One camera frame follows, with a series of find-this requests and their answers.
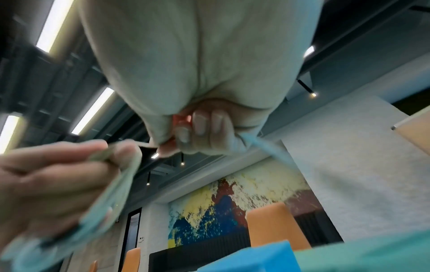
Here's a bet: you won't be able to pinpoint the green tablecloth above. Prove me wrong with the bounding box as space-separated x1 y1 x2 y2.
291 229 430 272

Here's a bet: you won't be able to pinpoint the person's right hand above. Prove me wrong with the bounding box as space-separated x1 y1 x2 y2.
77 0 325 158

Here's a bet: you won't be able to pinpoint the cream beige earphones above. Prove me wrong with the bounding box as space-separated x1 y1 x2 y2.
4 132 297 272

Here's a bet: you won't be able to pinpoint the colourful abstract wall painting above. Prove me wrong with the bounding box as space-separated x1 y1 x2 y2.
167 169 326 250

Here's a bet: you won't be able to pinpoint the black ceiling spot lamp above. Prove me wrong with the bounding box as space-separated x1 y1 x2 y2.
297 78 319 98

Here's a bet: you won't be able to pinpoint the tan wooden board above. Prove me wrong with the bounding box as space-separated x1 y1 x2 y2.
390 107 430 158

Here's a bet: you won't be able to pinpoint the blue plastic mini drawer unit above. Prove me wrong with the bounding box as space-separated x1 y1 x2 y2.
195 239 304 272

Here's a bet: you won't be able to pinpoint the wide orange wooden panel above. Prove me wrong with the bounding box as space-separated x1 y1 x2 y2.
245 202 312 252

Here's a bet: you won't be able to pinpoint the person's left hand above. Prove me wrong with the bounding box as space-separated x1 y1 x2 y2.
0 139 143 252

